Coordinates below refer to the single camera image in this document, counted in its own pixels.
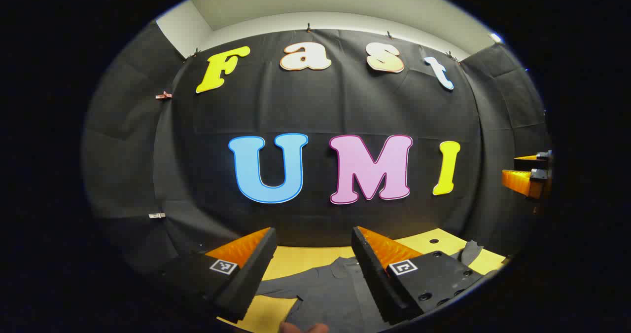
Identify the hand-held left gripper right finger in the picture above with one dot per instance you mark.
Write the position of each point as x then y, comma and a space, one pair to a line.
372, 278

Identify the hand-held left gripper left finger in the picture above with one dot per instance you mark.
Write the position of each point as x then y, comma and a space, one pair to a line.
249, 274

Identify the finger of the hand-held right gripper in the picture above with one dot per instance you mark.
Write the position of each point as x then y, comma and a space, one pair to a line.
517, 181
525, 163

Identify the grey polo shirt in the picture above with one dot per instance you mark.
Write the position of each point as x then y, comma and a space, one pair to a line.
330, 293

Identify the silver cloth clip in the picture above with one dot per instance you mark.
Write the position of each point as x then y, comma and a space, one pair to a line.
157, 215

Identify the ceiling light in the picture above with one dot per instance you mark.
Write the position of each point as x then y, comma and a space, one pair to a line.
495, 38

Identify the black backdrop cloth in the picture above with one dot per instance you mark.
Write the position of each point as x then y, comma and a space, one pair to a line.
315, 106

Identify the red cloth clip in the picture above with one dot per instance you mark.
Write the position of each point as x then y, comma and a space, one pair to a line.
163, 95

